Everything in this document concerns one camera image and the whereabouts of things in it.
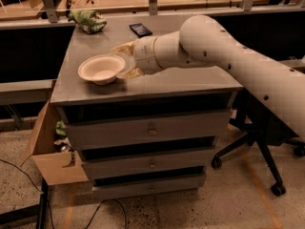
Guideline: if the brown cardboard box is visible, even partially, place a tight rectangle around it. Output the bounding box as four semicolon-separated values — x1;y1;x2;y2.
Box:
20;79;90;187

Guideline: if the white paper bowl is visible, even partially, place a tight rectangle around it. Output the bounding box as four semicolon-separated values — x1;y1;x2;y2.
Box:
78;54;125;85

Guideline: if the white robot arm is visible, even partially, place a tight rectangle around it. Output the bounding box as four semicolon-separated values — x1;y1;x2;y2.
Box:
111;15;305;139

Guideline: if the grey drawer cabinet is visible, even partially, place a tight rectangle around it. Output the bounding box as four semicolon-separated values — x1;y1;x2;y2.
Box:
51;17;242;187

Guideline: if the grey bottom drawer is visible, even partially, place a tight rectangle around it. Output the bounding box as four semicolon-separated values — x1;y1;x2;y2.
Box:
92;173;207;199

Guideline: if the black office chair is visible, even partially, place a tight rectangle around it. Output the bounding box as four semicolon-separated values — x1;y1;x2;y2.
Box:
211;89;305;197

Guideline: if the black floor cable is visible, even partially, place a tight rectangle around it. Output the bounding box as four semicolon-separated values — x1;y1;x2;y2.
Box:
83;198;129;229

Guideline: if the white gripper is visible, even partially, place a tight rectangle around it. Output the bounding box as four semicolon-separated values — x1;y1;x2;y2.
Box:
111;36;163;79

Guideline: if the green item in box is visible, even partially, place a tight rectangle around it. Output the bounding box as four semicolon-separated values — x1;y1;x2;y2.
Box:
55;120;66;137

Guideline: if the black metal stand leg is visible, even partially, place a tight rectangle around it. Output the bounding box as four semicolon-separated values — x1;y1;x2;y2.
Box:
0;179;49;229

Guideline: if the grey middle drawer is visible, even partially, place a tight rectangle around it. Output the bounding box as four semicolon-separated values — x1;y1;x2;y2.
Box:
82;148;214;180

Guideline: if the grey drawer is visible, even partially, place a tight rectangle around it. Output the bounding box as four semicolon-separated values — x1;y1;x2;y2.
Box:
92;173;207;199
66;109;232;150
82;148;214;180

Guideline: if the grey top drawer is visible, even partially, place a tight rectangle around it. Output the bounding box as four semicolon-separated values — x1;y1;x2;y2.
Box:
66;109;232;150

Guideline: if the dark blue rxbar wrapper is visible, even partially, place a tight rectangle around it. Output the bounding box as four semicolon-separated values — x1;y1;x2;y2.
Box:
130;23;153;38

